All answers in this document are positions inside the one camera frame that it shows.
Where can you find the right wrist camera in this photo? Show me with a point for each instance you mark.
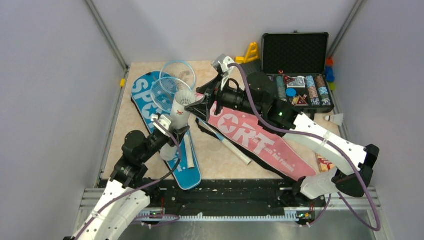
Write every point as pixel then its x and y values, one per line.
pixel 222 65

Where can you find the lower blue badminton racket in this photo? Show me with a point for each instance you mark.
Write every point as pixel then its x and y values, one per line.
pixel 163 92

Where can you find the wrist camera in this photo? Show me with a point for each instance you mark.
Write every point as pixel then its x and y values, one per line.
pixel 222 65
pixel 160 121

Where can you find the red white card box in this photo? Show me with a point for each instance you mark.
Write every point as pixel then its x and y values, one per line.
pixel 324 165

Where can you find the yellow clip on frame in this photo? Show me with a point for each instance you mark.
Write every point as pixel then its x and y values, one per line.
pixel 122 82

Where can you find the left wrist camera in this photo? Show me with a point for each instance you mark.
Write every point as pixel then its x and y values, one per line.
pixel 160 121

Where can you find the white shuttlecock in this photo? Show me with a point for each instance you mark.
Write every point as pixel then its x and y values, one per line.
pixel 336 119
pixel 185 97

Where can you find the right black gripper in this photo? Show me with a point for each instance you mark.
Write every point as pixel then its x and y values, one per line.
pixel 200 108

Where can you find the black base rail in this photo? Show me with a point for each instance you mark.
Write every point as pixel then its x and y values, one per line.
pixel 228 198

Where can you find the black poker chip case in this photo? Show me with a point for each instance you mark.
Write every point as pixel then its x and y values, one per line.
pixel 296 62

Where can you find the clear tube lid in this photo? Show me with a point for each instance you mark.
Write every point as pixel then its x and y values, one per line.
pixel 215 145

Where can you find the yellow letter A toy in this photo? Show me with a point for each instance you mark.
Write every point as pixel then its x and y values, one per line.
pixel 252 54

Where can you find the upper blue badminton racket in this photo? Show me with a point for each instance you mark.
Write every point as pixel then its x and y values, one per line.
pixel 181 70

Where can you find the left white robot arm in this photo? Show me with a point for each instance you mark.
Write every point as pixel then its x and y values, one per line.
pixel 128 191

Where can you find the white shuttlecock tube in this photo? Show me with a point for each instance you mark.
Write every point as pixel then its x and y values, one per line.
pixel 180 118

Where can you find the coloured toys in corner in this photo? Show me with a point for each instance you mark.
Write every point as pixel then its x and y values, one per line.
pixel 330 78

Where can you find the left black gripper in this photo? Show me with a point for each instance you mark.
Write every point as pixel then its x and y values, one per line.
pixel 179 133

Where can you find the dark grey building plate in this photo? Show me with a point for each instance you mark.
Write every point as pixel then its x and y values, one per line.
pixel 252 70

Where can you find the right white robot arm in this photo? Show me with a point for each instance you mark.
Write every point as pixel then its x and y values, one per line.
pixel 354 163

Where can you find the pink racket cover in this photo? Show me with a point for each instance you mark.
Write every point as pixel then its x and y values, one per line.
pixel 268 150

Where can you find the blue racket cover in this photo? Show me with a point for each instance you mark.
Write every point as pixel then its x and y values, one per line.
pixel 188 174

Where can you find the blue badminton racket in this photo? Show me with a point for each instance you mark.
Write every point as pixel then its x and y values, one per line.
pixel 163 92
pixel 181 70

